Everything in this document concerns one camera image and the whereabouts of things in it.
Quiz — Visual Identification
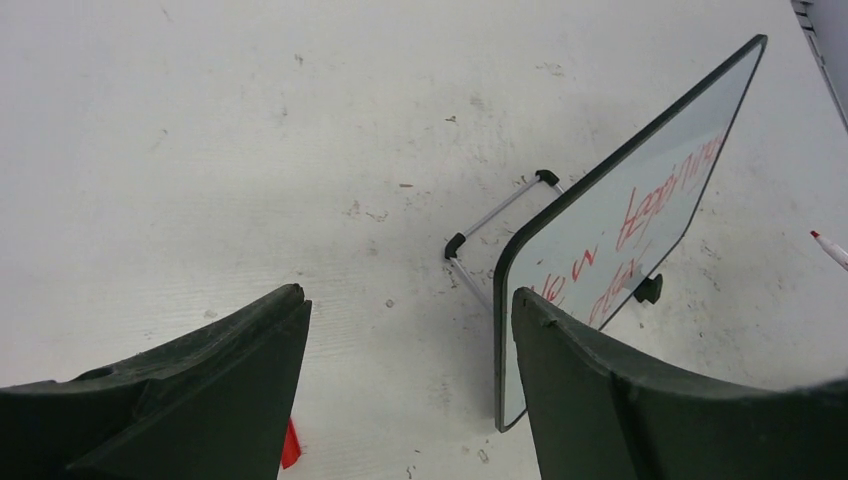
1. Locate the black framed small whiteboard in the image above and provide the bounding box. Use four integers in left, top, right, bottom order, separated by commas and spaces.
468, 34, 768, 433

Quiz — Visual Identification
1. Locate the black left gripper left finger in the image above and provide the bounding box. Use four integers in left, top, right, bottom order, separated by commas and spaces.
1, 284, 312, 479

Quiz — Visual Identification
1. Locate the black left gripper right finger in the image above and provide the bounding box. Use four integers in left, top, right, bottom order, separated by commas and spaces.
511, 288, 847, 479

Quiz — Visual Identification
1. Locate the red marker cap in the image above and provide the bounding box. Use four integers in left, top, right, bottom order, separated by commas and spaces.
280, 419, 302, 469

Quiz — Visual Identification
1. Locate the red capped whiteboard marker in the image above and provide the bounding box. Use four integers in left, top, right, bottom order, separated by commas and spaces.
810, 230, 848, 271

